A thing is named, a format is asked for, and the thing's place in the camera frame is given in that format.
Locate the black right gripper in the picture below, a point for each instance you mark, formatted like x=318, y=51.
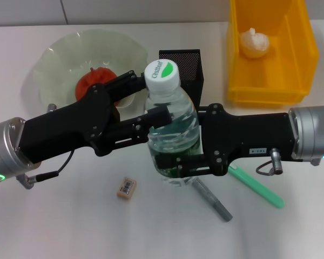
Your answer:
x=245, y=135

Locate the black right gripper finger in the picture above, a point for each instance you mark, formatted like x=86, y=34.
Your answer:
x=159, y=117

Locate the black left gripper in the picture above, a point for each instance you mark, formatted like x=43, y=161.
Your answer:
x=70, y=126

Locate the clear bottle with green label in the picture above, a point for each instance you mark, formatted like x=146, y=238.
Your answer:
x=172, y=99

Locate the white paper ball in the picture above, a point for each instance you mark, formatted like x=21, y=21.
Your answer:
x=255, y=43

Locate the black mesh pen holder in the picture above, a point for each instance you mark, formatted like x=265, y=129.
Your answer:
x=189, y=64

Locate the wavy green glass fruit plate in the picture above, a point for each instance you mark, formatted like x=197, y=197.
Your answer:
x=70, y=54

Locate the grey marker pen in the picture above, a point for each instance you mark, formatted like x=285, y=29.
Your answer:
x=216, y=205

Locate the beige eraser with barcode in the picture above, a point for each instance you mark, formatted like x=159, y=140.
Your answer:
x=126, y=188

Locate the mint green pen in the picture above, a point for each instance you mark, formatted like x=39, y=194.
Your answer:
x=259, y=189

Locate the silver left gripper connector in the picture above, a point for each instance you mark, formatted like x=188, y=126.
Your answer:
x=52, y=107

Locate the yellow plastic bin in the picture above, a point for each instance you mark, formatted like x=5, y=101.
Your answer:
x=259, y=86

